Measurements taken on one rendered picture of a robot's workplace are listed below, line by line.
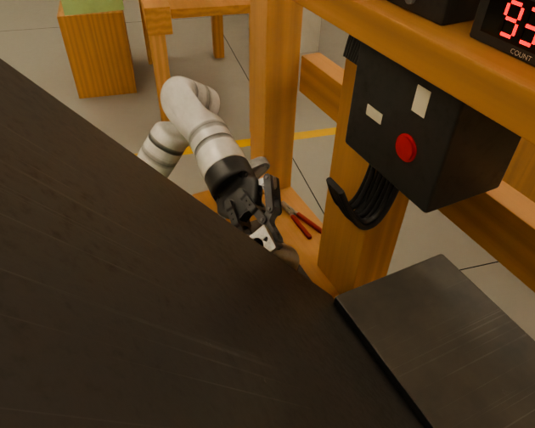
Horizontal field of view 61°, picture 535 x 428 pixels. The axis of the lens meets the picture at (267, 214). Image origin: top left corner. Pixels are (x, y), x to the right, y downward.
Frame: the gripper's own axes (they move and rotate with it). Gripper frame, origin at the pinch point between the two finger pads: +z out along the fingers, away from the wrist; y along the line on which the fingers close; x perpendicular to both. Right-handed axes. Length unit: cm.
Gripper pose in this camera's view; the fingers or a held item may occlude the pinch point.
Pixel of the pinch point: (263, 244)
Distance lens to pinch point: 64.9
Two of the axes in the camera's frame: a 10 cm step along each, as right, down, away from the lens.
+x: 5.6, 1.9, 8.1
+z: 4.2, 7.8, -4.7
